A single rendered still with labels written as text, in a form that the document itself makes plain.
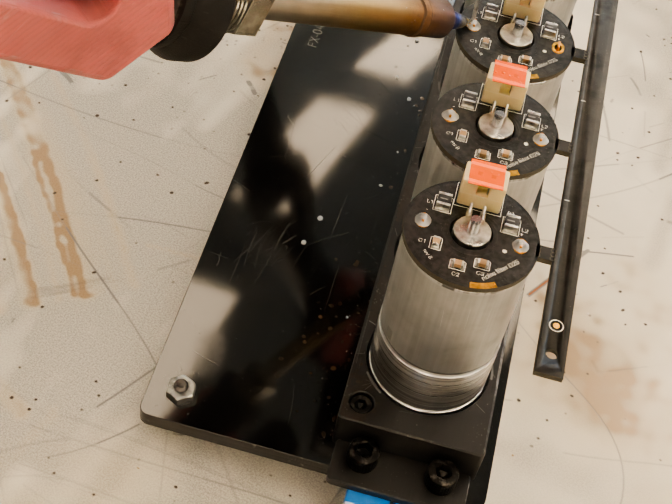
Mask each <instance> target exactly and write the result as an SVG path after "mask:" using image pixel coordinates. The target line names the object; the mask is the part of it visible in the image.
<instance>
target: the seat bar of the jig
mask: <svg viewBox="0 0 672 504"><path fill-rule="evenodd" d="M455 31H456V29H453V30H451V31H450V33H449V34H448V35H446V36H445V37H444V40H443V44H442V48H441V51H440V55H439V58H438V62H437V65H436V69H435V72H434V76H433V79H432V83H431V86H430V90H429V94H428V97H427V101H426V104H425V108H424V111H423V115H422V118H421V122H420V125H419V129H418V132H417V136H416V140H415V143H414V147H413V150H412V154H411V157H410V161H409V164H408V168H407V171H406V175H405V178H404V182H403V186H402V189H401V193H400V196H399V200H398V203H397V207H396V210H395V214H394V217H393V221H392V224H391V228H390V232H389V235H388V239H387V242H386V246H385V249H384V253H383V256H382V260H381V263H380V267H379V271H378V274H377V278H376V281H375V285H374V288H373V292H372V295H371V299H370V302H369V306H368V309H367V313H366V317H365V320H364V324H363V327H362V331H361V334H360V338H359V341H358V345H357V348H356V352H355V355H354V359H353V362H352V366H351V370H350V373H349V377H348V380H347V384H346V387H345V391H344V394H343V398H342V401H341V405H340V408H339V412H338V416H337V420H336V424H335V428H334V432H333V436H332V441H333V442H334V443H336V441H337V440H338V439H341V440H345V441H348V442H352V440H354V439H355V438H357V437H362V436H365V437H369V438H372V439H373V440H375V441H376V442H377V444H378V445H379V447H380V450H381V451H384V452H388V453H391V454H395V455H398V456H402V457H406V458H409V459H413V460H416V461H420V462H424V463H427V464H430V463H431V462H432V461H433V460H435V459H439V458H444V459H448V460H450V461H452V462H453V463H454V464H455V465H456V466H457V468H458V470H459V473H463V474H467V475H469V476H470V481H472V480H474V478H475V476H476V474H477V472H478V470H479V467H480V465H481V463H482V461H483V458H484V456H485V454H486V448H487V443H488V437H489V432H490V426H491V421H492V416H493V411H494V405H495V400H496V394H497V389H498V383H499V378H500V372H501V367H502V362H503V356H504V351H505V346H506V340H507V335H508V330H509V324H510V321H509V324H508V326H507V329H506V331H505V334H504V336H503V339H502V341H501V344H500V348H499V350H498V353H497V355H496V358H495V360H494V363H493V365H492V368H491V370H490V372H489V375H488V377H487V380H486V382H485V385H484V387H483V390H482V392H481V395H480V397H479V398H478V399H477V400H476V401H475V402H474V403H473V404H471V405H470V406H468V407H467V408H465V409H463V410H461V411H458V412H455V413H451V414H446V415H426V414H420V413H416V412H413V411H410V410H408V409H405V408H403V407H401V406H400V405H398V404H396V403H395V402H393V401H392V400H390V399H389V398H388V397H387V396H386V395H385V394H384V393H383V392H382V391H381V390H380V389H379V387H378V386H377V385H376V383H375V382H374V380H373V378H372V376H371V373H370V370H369V367H368V360H367V358H368V354H369V350H370V346H371V343H372V339H373V335H374V331H375V328H376V324H377V320H378V316H379V313H380V309H381V306H382V304H383V301H384V297H385V293H386V290H387V286H388V282H389V278H390V275H391V271H392V267H393V264H394V260H395V255H396V251H397V248H398V244H399V240H400V237H401V233H402V222H403V218H404V214H405V211H406V209H407V207H408V205H409V203H410V202H411V198H412V195H413V191H414V187H415V183H416V180H417V176H418V172H419V169H420V164H421V160H422V157H423V153H424V149H425V145H426V142H427V138H428V134H429V130H430V127H431V116H432V112H433V109H434V107H435V105H436V103H437V101H438V100H439V96H440V92H441V87H442V83H443V80H444V76H445V72H446V69H447V65H448V61H449V57H450V54H451V50H452V46H453V43H454V39H455V36H456V34H455Z"/></svg>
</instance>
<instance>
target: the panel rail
mask: <svg viewBox="0 0 672 504"><path fill-rule="evenodd" d="M618 1H619V0H595V1H594V7H593V13H592V19H591V25H590V31H589V37H588V43H587V49H586V50H583V49H579V48H575V52H574V55H573V59H572V61H574V62H578V63H582V64H584V67H583V73H582V79H581V85H580V91H579V97H578V103H577V109H576V115H575V121H574V127H573V133H572V139H571V142H569V141H565V140H561V139H559V143H558V144H555V145H557V146H558V148H557V146H556V147H555V149H556V148H557V151H556V153H555V154H558V155H562V156H565V157H568V163H567V169H566V175H565V181H564V187H563V193H562V199H561V205H560V211H559V217H558V223H557V229H556V235H555V241H554V247H553V248H550V247H546V246H542V245H540V252H538V254H539V256H537V257H538V259H537V261H536V262H540V263H544V264H548V265H550V271H549V277H548V284H547V290H546V296H545V302H544V308H543V314H542V320H541V326H540V332H539V338H538V344H537V350H536V356H535V362H534V368H533V375H535V376H539V377H543V378H546V379H550V380H554V381H557V382H562V381H563V378H564V371H565V364H566V357H567V351H568V344H569V337H570V330H571V323H572V316H573V310H574V303H575V296H576V289H577V282H578V275H579V268H580V262H581V255H582V248H583V241H584V234H585V227H586V221H587V214H588V207H589V200H590V193H591V186H592V179H593V173H594V166H595V159H596V152H597V145H598V138H599V132H600V125H601V118H602V111H603V104H604V97H605V90H606V84H607V77H608V70H609V63H610V56H611V49H612V43H613V36H614V29H615V22H616V15H617V8H618ZM547 352H551V353H553V354H555V355H556V359H551V358H549V357H548V356H547V355H546V353H547Z"/></svg>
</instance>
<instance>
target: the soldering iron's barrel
mask: <svg viewBox="0 0 672 504"><path fill-rule="evenodd" d="M264 20H271V21H280V22H289V23H298V24H308V25H317V26H326V27H335V28H345V29H354V30H363V31H372V32H381V33H391V34H400V35H403V36H406V37H414V38H416V37H428V38H437V39H440V38H443V37H445V36H446V35H448V34H449V33H450V31H451V30H452V28H453V27H454V24H455V11H454V9H453V7H452V5H451V3H450V2H449V1H447V0H236V4H235V9H234V13H233V16H232V19H231V22H230V25H229V27H228V29H227V31H226V33H230V34H235V35H246V36H256V34H257V32H258V31H259V29H260V27H261V25H262V23H263V21H264Z"/></svg>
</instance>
